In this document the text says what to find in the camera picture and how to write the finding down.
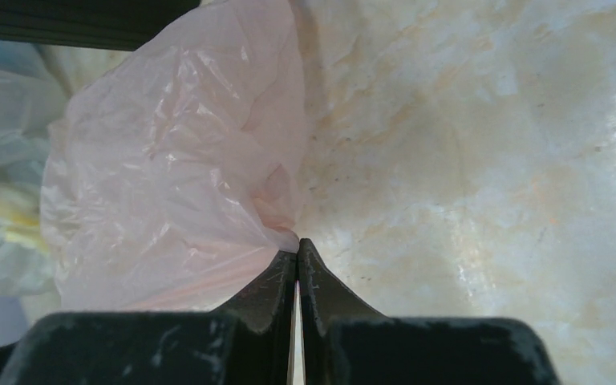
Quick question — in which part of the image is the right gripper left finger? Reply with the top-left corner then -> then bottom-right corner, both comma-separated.
0,252 -> 296,384

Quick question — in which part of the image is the clear yellow-rimmed trash bag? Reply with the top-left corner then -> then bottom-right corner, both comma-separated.
0,41 -> 67,296

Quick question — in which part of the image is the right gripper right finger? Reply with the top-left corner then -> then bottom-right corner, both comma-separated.
297,238 -> 560,384

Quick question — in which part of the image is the black plastic trash bin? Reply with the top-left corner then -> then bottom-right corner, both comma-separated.
0,0 -> 201,51

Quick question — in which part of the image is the pink plastic trash bag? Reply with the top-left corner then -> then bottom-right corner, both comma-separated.
40,1 -> 310,310

